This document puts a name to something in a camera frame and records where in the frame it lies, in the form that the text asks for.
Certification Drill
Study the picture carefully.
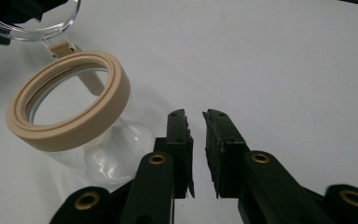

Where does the clear jar lid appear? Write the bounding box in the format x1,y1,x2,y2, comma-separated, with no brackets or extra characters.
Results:
0,0,82,43

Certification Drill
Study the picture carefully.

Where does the clear jar with beige rim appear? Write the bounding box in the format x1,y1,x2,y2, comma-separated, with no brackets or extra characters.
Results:
6,41,157,189

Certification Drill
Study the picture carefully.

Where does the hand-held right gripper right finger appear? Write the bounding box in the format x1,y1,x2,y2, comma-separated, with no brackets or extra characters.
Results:
201,108,250,200

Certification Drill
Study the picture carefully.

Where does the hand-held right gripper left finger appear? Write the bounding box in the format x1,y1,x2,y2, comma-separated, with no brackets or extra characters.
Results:
153,108,196,200

